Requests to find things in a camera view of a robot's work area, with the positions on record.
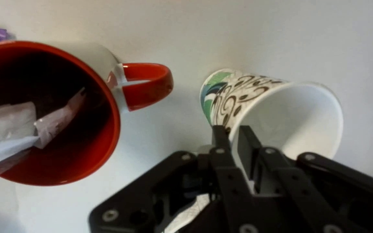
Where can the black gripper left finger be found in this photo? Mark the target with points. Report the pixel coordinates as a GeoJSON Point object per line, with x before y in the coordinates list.
{"type": "Point", "coordinates": [233, 195]}

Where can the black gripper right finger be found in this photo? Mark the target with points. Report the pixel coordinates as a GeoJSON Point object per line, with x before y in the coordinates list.
{"type": "Point", "coordinates": [316, 195]}

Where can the red and white mug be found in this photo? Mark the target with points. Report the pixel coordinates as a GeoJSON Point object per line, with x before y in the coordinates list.
{"type": "Point", "coordinates": [86, 143]}

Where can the patterned paper cup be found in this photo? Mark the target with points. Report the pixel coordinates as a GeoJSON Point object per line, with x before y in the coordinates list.
{"type": "Point", "coordinates": [297, 117]}

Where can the white paper packet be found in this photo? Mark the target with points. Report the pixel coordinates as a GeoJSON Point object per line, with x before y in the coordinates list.
{"type": "Point", "coordinates": [5, 125]}

